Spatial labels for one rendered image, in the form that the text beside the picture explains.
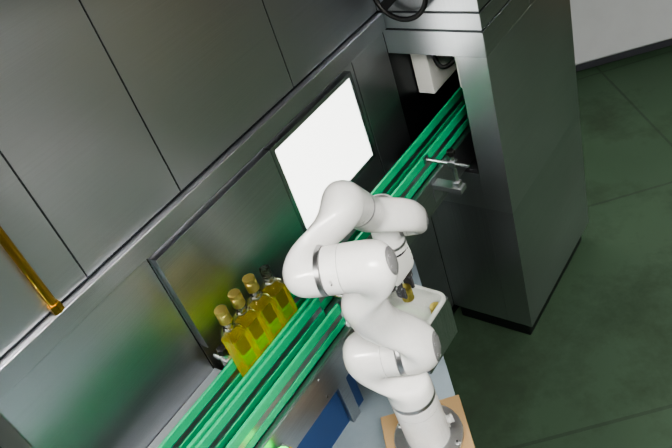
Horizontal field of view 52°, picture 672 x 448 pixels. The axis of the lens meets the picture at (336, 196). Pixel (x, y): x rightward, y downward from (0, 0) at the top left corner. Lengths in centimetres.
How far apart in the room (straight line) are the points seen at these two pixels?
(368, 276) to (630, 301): 216
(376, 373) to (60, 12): 106
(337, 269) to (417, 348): 36
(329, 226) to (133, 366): 72
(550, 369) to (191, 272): 175
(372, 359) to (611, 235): 218
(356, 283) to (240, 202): 69
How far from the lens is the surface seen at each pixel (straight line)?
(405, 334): 158
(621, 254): 354
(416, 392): 176
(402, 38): 241
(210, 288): 192
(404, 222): 167
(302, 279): 135
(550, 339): 321
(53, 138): 160
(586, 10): 471
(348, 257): 132
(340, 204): 139
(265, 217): 202
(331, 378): 199
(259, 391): 191
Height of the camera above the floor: 249
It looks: 36 degrees down
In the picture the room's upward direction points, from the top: 20 degrees counter-clockwise
